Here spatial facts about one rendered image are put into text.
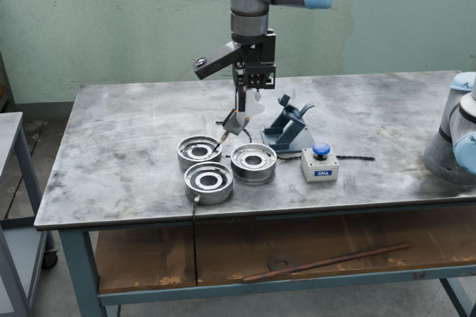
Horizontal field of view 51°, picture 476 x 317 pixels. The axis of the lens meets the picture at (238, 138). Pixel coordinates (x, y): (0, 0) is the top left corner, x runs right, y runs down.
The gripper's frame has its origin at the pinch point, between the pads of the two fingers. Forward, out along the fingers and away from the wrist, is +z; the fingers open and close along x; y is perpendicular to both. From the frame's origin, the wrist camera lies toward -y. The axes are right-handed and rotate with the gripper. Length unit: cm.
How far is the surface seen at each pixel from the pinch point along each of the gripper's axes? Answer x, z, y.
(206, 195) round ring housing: -13.5, 10.1, -8.3
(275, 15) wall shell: 157, 35, 40
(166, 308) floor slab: 24, 93, -23
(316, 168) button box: -8.1, 9.3, 16.6
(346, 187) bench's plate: -10.6, 13.4, 23.1
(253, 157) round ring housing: -0.2, 11.0, 3.7
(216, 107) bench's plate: 27.3, 13.2, -2.6
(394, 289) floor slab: 21, 93, 62
